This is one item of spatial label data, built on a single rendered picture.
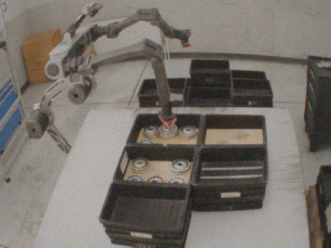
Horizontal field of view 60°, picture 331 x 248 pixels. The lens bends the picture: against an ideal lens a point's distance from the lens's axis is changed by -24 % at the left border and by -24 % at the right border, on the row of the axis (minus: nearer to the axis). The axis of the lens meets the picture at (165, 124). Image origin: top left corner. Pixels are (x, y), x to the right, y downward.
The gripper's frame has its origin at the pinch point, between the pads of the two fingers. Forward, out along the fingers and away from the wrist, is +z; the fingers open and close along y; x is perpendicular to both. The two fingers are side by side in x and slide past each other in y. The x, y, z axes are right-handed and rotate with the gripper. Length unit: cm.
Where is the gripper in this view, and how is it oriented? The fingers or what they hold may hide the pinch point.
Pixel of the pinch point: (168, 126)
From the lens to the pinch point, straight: 218.5
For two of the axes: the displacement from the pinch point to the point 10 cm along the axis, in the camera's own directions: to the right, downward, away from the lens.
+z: 0.6, 8.4, 5.4
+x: -8.8, 3.1, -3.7
